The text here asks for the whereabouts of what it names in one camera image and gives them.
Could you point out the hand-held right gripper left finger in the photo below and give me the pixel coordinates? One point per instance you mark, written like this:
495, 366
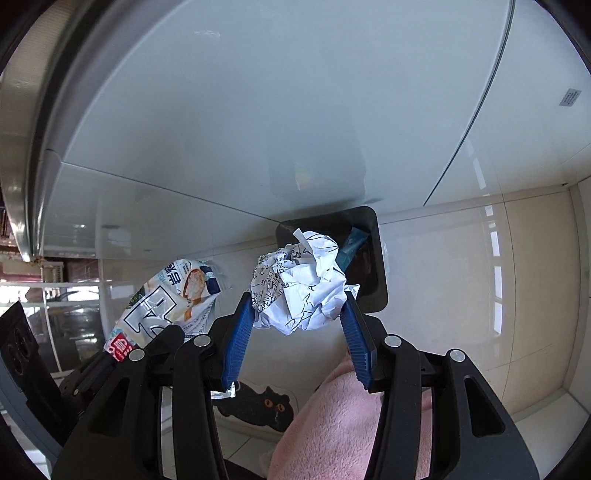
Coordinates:
238, 339

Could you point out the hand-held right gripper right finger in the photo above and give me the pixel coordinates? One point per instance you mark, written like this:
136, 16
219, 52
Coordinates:
355, 344

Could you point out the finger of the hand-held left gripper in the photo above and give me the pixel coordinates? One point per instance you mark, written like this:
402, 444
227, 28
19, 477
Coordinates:
164, 336
87, 381

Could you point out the white blue snack packet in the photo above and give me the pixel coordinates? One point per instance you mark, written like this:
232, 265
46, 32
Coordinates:
171, 295

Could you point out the black plastic trash bin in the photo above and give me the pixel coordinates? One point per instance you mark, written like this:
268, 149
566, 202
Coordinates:
371, 277

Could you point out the white printed paper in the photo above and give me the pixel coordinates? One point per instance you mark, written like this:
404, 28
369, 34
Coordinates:
304, 286

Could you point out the black cat floor mat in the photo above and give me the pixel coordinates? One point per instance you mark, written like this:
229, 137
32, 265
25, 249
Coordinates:
263, 408

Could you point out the pink fleece trouser leg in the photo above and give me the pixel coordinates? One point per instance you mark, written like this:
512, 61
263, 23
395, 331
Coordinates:
332, 429

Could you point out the teal packet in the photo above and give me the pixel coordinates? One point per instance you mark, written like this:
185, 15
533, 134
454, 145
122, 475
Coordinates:
354, 242

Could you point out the small white label sticker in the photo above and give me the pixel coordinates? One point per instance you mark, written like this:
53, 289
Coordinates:
570, 97

